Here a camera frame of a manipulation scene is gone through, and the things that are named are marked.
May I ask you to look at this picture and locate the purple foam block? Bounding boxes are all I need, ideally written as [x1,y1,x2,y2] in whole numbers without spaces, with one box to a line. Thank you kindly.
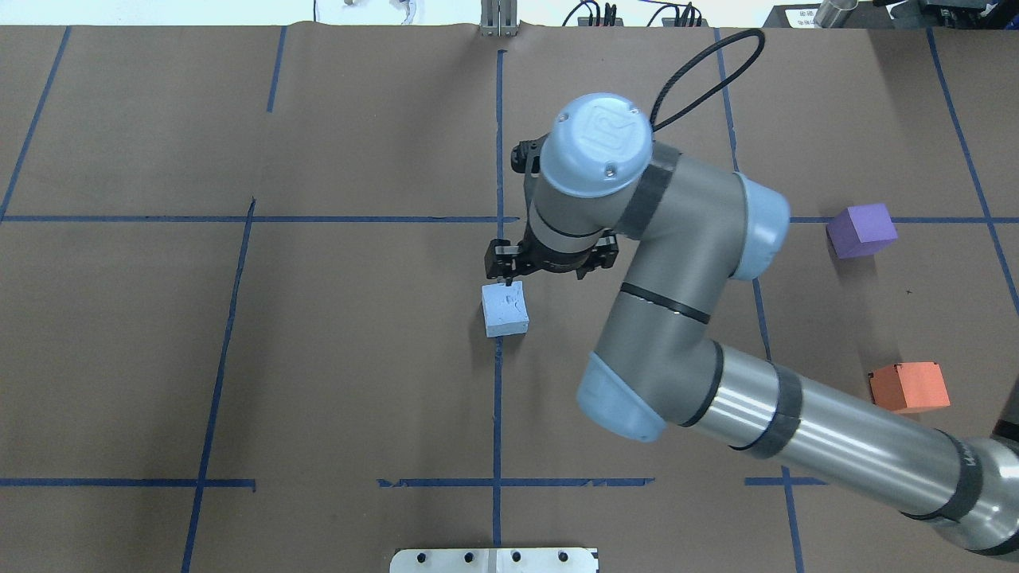
[826,203,899,259]

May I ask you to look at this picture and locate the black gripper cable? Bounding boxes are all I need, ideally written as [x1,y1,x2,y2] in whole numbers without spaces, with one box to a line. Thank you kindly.
[649,29,767,132]

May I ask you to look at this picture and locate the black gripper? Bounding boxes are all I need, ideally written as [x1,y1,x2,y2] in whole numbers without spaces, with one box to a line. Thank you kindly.
[485,232,619,287]

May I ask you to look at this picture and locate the white metal mounting plate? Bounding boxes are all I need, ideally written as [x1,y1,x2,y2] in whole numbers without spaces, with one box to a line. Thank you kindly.
[389,546,601,572]

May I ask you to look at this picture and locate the silver metal cylinder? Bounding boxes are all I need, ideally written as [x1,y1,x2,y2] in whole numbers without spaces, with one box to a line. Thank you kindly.
[813,0,859,29]

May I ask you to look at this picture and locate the light blue foam block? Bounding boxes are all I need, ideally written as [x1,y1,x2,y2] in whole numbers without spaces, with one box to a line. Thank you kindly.
[481,282,530,338]

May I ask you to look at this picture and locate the orange foam block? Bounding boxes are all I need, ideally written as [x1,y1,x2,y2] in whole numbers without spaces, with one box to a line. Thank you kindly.
[869,361,952,414]

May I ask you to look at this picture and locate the black cable connectors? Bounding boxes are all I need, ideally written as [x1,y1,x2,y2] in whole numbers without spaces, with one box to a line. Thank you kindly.
[646,1,709,28]
[560,1,625,28]

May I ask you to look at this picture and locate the black cable connectors right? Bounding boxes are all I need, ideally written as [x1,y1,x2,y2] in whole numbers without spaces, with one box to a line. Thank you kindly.
[646,1,709,28]

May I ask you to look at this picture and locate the aluminium extrusion post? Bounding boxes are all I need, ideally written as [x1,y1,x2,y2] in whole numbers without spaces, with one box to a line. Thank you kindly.
[479,0,519,37]

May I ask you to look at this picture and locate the black cable connectors left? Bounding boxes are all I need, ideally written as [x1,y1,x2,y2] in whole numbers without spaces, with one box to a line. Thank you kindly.
[560,1,625,28]

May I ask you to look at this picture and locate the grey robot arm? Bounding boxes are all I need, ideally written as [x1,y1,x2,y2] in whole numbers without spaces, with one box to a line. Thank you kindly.
[485,93,1018,561]

